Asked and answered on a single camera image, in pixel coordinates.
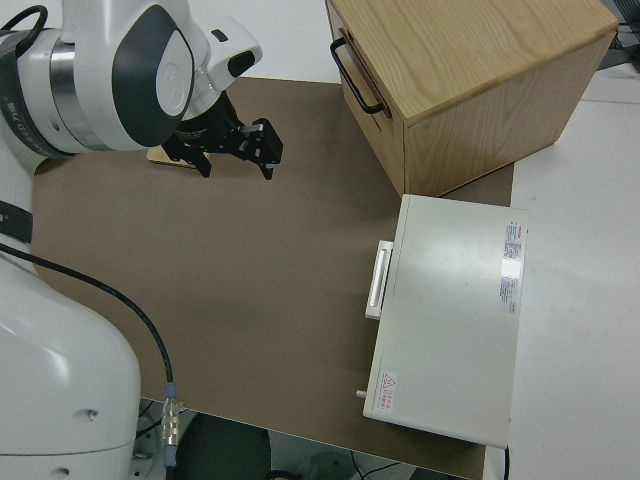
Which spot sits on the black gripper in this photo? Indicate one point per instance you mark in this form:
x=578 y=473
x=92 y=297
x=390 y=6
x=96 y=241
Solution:
x=215 y=132

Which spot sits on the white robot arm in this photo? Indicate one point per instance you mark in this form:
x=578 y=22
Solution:
x=75 y=75

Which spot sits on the wooden mug tree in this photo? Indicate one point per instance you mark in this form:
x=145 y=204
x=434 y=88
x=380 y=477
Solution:
x=157 y=156

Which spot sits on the brown table mat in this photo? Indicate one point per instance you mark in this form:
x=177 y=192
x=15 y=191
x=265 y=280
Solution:
x=225 y=275

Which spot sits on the wooden drawer cabinet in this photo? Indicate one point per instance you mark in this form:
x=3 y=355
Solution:
x=475 y=65

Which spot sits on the white toaster oven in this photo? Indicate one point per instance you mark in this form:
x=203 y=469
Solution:
x=450 y=310

